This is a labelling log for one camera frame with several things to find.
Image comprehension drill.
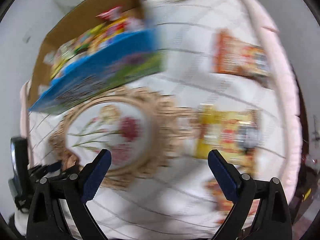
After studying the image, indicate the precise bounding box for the yellow Sedaap noodle packet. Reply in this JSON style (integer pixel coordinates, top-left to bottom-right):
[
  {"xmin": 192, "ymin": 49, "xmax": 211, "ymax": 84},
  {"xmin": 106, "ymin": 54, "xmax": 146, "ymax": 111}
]
[{"xmin": 50, "ymin": 6, "xmax": 144, "ymax": 80}]

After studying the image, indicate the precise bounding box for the red panda snack packet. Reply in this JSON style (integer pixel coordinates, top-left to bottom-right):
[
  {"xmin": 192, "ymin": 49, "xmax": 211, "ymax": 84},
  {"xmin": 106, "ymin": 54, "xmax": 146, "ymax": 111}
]
[{"xmin": 204, "ymin": 179, "xmax": 261, "ymax": 224}]

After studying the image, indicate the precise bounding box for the yellow panda snack packet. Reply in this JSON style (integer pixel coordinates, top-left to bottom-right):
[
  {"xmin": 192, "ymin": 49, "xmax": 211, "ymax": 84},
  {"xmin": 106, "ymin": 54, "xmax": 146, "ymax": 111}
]
[{"xmin": 194, "ymin": 104, "xmax": 260, "ymax": 175}]

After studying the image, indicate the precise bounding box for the white patterned quilted mat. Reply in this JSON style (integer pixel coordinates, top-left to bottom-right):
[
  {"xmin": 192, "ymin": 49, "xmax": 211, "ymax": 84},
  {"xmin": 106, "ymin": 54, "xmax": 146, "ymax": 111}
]
[{"xmin": 20, "ymin": 0, "xmax": 302, "ymax": 239}]

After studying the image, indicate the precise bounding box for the blue milk cardboard box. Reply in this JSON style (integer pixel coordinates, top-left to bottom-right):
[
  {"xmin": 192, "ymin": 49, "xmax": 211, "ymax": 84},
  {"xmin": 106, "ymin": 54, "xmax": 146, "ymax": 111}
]
[{"xmin": 27, "ymin": 0, "xmax": 163, "ymax": 114}]

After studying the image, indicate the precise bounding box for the orange panda snack packet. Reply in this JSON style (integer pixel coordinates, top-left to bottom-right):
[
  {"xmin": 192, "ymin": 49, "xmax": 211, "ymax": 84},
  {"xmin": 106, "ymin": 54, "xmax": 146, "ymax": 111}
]
[{"xmin": 212, "ymin": 29, "xmax": 271, "ymax": 88}]

